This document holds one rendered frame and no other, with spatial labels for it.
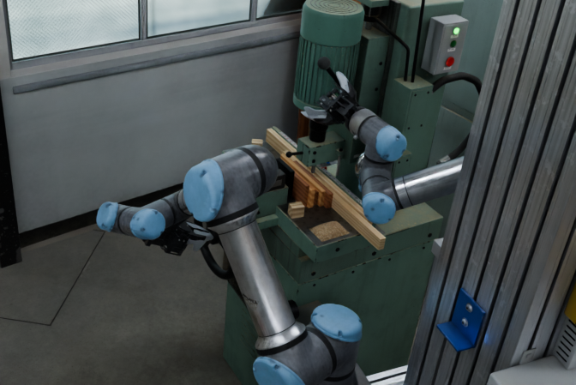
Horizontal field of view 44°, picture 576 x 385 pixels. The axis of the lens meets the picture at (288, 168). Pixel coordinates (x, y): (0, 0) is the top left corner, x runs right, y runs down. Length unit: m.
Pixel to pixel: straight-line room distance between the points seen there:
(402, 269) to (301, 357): 1.03
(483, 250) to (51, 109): 2.28
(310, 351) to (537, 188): 0.62
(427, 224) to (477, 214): 1.12
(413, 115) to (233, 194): 0.85
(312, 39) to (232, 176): 0.68
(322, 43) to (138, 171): 1.79
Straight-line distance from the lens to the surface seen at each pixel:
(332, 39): 2.02
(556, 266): 1.25
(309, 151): 2.20
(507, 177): 1.25
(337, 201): 2.21
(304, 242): 2.12
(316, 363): 1.57
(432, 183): 1.67
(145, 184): 3.67
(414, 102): 2.15
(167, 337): 3.05
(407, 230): 2.39
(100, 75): 3.27
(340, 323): 1.62
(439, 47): 2.16
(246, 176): 1.49
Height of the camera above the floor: 2.14
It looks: 31 degrees down
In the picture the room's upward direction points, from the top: 6 degrees clockwise
